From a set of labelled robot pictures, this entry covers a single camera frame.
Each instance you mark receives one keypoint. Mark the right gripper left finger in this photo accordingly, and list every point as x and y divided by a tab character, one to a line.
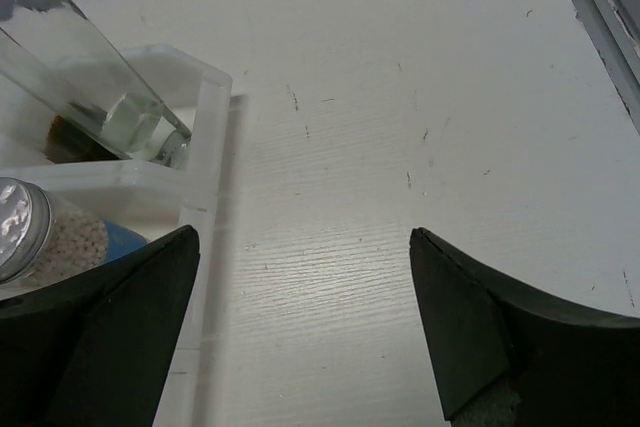
95	349

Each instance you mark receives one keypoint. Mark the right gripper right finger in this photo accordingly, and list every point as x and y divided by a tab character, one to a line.
504	353

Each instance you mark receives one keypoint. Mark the white shaker blue label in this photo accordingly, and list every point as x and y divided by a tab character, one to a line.
46	239

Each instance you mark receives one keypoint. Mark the white plastic organizer tray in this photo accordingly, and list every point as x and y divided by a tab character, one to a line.
154	200

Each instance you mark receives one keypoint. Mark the glass bottle dark sauce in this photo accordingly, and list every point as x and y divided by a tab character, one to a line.
65	143

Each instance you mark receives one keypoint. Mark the aluminium table frame rail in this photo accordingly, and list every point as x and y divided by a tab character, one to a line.
613	27

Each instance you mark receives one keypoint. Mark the glass pourer bottle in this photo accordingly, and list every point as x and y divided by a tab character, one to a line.
51	50

